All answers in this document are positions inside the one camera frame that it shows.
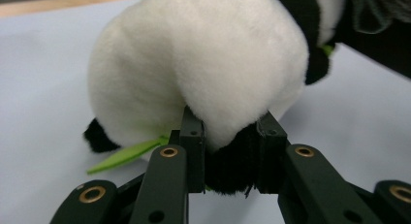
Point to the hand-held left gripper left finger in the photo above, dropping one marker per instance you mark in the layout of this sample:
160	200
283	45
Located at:
193	153

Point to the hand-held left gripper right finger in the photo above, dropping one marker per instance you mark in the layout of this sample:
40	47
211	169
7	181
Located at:
269	159

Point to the grey fluffy cloth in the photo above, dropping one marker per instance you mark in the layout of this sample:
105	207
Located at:
378	7

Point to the panda plush toy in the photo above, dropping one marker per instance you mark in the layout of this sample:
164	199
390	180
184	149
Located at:
200	56

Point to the light blue table mat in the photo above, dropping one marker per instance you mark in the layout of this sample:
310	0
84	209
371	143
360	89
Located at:
48	88

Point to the wooden table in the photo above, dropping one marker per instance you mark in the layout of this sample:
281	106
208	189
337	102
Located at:
48	4

